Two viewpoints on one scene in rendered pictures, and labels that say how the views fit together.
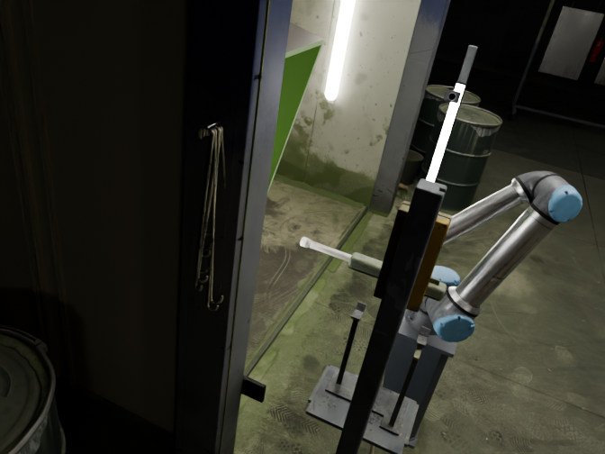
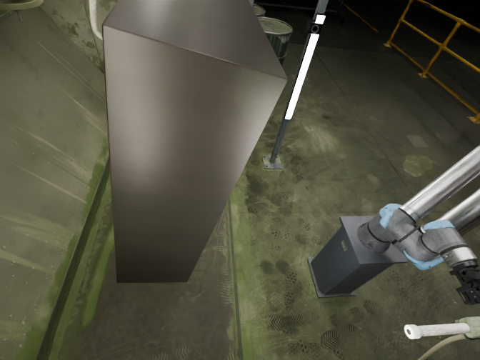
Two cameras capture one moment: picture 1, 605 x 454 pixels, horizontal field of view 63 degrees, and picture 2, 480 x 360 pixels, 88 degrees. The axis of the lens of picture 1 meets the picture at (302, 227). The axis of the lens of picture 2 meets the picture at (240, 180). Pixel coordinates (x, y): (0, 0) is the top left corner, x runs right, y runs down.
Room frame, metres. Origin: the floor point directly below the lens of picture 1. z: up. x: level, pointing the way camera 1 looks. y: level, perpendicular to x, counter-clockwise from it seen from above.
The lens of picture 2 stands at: (1.50, 0.54, 1.87)
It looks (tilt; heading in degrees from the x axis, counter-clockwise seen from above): 48 degrees down; 328
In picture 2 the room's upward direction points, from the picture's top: 11 degrees clockwise
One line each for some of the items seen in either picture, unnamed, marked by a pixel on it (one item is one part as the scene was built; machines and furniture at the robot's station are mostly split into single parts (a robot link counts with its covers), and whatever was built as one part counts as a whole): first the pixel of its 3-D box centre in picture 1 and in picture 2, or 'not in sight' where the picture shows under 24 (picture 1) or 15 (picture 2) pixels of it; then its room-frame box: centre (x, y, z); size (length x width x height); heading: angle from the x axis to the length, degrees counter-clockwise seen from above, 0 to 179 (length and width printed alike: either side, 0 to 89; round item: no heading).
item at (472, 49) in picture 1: (432, 175); (293, 95); (3.05, -0.78, 0.82); 0.05 x 0.05 x 1.64; 72
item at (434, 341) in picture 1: (407, 369); (348, 259); (1.77, -0.62, 0.32); 0.31 x 0.31 x 0.64; 72
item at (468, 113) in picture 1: (469, 115); (269, 26); (4.49, -1.31, 0.86); 0.54 x 0.54 x 0.01
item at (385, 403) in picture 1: (375, 366); not in sight; (1.12, -0.30, 0.95); 0.26 x 0.15 x 0.32; 72
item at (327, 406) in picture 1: (362, 407); not in sight; (1.10, -0.29, 0.78); 0.31 x 0.23 x 0.01; 72
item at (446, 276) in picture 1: (437, 289); (392, 222); (1.76, -0.63, 0.83); 0.17 x 0.15 x 0.18; 8
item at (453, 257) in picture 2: not in sight; (458, 259); (1.48, -0.41, 1.13); 0.10 x 0.05 x 0.09; 71
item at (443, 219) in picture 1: (410, 258); not in sight; (1.02, -0.27, 1.42); 0.12 x 0.06 x 0.26; 72
